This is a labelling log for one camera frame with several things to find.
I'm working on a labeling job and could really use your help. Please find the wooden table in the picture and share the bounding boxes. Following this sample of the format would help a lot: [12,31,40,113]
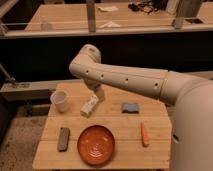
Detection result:
[33,83,171,170]

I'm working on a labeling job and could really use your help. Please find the white paper on back table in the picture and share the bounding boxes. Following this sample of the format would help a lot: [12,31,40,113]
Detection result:
[97,6,119,12]

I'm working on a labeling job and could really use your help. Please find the grey post right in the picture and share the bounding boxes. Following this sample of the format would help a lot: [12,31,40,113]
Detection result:
[172,0,203,29]

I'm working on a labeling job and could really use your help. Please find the grey vertical post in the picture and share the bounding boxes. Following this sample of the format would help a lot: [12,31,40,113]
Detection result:
[86,0,96,33]

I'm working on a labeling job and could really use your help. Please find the black cables on back table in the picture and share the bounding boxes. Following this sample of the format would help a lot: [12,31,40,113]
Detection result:
[127,0,161,14]

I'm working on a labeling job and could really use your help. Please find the white bottle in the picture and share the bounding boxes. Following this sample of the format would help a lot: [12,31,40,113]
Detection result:
[80,95,99,117]

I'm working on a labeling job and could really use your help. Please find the grey rectangular block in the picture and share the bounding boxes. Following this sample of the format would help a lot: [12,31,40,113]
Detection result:
[57,127,70,152]

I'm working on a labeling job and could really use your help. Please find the blue sponge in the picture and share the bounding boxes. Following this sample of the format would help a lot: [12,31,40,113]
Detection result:
[121,102,139,114]

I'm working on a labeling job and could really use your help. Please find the orange carrot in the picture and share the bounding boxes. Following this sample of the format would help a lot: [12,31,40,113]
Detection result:
[140,122,149,147]

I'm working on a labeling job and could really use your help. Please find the orange plate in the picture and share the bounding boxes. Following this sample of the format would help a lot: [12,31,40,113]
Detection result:
[77,125,115,166]

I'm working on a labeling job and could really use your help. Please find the clear plastic bottle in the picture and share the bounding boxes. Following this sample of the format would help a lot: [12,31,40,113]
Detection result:
[41,16,52,31]

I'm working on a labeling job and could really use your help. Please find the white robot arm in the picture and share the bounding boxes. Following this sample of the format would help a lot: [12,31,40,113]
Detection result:
[69,44,213,171]

